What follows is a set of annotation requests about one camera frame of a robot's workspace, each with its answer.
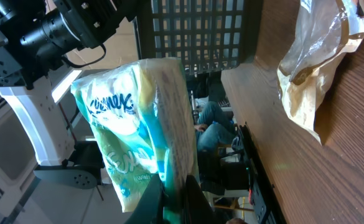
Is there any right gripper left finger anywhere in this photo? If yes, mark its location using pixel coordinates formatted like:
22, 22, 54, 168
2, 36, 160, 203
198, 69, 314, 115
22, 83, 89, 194
125, 174, 164, 224

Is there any clear brown bread bag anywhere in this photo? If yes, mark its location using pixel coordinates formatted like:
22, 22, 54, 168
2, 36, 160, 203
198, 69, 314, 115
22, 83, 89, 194
277, 0, 364, 141

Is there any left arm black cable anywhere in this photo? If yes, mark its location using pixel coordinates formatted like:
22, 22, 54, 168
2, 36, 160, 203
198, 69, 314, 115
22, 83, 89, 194
60, 43, 107, 69

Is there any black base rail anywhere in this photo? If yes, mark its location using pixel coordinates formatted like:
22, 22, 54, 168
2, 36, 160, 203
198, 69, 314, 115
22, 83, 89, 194
238, 125, 287, 224

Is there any seated person in jeans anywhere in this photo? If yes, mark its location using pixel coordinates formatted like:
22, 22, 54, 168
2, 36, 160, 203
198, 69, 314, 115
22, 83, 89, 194
194, 101, 237, 152

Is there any grey plastic shopping basket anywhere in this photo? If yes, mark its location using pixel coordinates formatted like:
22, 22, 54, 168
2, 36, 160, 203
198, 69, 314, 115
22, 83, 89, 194
133, 0, 263, 75

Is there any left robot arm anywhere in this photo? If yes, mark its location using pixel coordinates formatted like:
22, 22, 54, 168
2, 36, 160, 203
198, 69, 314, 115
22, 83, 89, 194
0, 0, 140, 189

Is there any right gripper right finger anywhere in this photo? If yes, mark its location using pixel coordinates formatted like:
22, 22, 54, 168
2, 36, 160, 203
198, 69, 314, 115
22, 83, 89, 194
183, 175, 216, 224

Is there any small teal white packet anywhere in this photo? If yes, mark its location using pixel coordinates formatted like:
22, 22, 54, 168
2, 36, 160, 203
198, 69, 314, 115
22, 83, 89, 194
70, 57, 198, 223

